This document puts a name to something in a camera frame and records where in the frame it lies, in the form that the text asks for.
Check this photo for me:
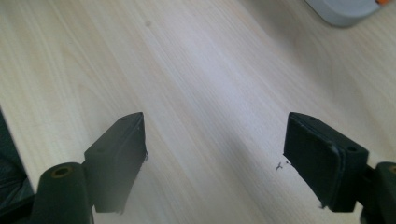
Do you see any white two-tier shoe rack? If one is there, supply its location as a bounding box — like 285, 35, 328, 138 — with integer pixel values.
304, 0, 394, 29

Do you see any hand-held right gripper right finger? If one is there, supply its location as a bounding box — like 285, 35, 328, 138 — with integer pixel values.
282, 111, 371, 214

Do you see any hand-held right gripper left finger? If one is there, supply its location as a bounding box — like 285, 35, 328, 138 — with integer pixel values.
83, 111, 149, 216

